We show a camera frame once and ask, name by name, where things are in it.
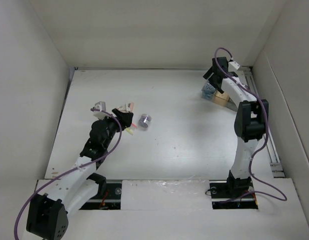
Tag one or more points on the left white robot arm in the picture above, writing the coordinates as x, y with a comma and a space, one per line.
48, 213

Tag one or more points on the grey plastic container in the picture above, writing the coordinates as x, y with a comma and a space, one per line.
231, 105

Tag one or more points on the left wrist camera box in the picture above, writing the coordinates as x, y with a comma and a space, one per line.
99, 107

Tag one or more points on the clear plastic container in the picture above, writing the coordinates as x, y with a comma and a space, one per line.
205, 93

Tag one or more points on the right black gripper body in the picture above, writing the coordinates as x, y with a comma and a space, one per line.
211, 80

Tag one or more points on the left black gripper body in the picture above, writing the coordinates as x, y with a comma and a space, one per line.
123, 123

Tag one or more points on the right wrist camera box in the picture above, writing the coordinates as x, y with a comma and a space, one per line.
233, 66

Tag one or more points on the highlighter pen pack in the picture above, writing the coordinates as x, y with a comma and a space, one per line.
131, 129

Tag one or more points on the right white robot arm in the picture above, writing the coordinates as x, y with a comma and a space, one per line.
249, 127

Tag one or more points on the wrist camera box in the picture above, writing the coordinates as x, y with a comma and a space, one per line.
99, 107
233, 66

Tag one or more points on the blue tape roll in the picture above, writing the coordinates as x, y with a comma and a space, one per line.
207, 90

